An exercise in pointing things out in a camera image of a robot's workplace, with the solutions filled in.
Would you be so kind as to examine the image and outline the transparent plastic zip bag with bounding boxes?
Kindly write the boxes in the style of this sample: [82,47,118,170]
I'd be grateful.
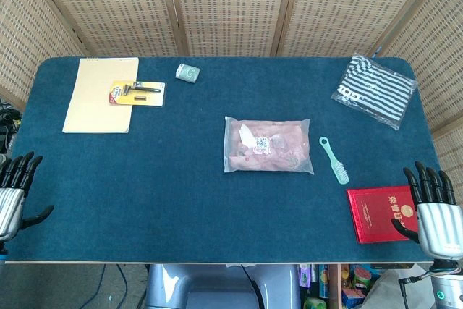
[223,116,315,175]

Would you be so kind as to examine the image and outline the green plastic brush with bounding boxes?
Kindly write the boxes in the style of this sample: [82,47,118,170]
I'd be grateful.
[318,136,351,185]

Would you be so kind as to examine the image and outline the yellow razor blister pack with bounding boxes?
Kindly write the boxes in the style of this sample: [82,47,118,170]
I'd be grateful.
[108,80,166,108]

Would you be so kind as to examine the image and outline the tangled cables pile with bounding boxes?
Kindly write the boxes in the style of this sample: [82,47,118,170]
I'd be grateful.
[0,98,22,160]

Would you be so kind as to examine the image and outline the blue floor cable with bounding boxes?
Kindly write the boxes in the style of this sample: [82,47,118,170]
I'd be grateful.
[92,263,128,309]

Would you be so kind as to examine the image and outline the grey robot torso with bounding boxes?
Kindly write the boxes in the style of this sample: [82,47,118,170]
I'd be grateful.
[144,263,301,309]

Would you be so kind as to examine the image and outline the black torso cable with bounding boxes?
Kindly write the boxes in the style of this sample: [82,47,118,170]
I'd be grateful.
[241,264,262,309]

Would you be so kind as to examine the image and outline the red certificate book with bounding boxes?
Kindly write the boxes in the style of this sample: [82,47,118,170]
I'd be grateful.
[346,185,422,245]

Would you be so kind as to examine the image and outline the wooden shelf post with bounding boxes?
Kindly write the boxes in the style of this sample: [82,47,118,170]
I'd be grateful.
[327,263,343,309]

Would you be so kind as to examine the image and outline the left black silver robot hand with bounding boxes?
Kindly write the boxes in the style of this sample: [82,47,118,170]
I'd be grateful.
[0,151,55,243]

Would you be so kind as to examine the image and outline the small green tissue pack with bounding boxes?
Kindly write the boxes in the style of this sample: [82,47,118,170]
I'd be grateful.
[175,63,200,83]

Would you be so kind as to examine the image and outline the woven folding screen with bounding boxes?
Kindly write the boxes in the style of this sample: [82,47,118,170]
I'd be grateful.
[0,0,463,183]

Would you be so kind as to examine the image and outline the bagged black white striped clothes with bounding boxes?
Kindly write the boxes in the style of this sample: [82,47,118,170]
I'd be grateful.
[331,51,417,132]

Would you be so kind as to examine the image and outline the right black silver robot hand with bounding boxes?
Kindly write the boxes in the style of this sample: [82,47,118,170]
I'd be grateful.
[391,161,463,261]

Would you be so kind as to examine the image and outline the beige paper folder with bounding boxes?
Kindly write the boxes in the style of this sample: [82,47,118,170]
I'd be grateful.
[61,56,140,135]

